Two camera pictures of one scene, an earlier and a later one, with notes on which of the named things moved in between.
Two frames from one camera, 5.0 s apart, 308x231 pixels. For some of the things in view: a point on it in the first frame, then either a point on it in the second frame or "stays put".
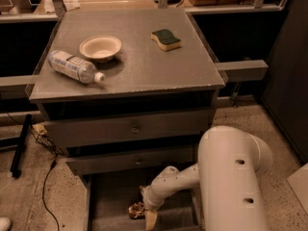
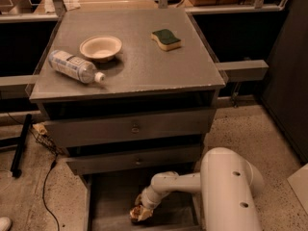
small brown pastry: (137, 210) stays put
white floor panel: (299, 184) stays put
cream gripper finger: (143, 191) to (138, 200)
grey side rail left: (16, 87) stays put
